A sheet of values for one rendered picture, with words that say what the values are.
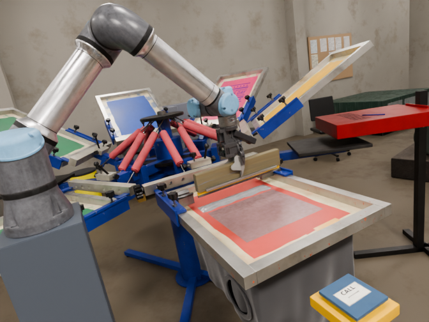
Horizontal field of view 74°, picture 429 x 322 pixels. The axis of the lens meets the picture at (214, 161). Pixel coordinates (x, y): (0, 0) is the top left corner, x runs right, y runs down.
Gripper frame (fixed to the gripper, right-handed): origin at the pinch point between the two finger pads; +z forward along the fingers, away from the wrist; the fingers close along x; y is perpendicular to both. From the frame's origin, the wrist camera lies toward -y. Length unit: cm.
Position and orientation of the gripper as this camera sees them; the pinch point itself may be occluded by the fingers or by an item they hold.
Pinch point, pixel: (239, 172)
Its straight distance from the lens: 120.4
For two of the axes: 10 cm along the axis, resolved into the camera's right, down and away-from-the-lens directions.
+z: 1.6, 9.5, 2.5
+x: 4.5, 1.6, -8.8
